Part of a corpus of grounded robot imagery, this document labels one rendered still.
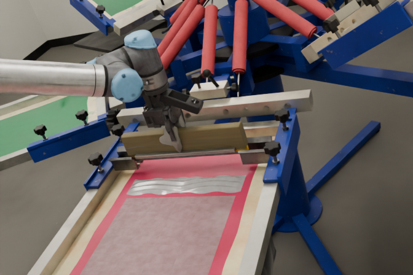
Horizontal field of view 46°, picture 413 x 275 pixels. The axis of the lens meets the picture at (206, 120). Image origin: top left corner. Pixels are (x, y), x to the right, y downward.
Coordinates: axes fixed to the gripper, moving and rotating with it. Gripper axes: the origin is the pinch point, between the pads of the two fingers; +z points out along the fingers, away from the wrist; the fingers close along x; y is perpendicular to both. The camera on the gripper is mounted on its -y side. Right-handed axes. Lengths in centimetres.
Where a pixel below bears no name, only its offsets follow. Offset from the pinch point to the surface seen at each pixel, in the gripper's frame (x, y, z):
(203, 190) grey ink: 10.9, -7.3, 8.7
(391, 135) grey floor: -149, -51, 104
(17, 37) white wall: -362, 380, 68
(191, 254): 33.9, -11.2, 9.0
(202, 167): 0.1, -3.5, 9.0
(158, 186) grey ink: 9.0, 7.5, 8.4
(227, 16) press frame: -75, 3, -11
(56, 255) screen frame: 37.5, 25.1, 6.9
